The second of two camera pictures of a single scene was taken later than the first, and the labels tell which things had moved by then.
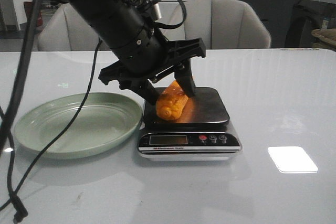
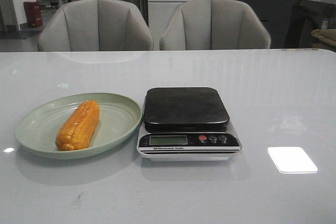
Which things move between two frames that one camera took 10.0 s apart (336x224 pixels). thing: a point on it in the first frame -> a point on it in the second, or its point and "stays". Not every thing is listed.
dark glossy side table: x=307 y=14 stays
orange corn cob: x=172 y=102 -> x=77 y=130
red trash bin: x=28 y=7 stays
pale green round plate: x=104 y=120 stays
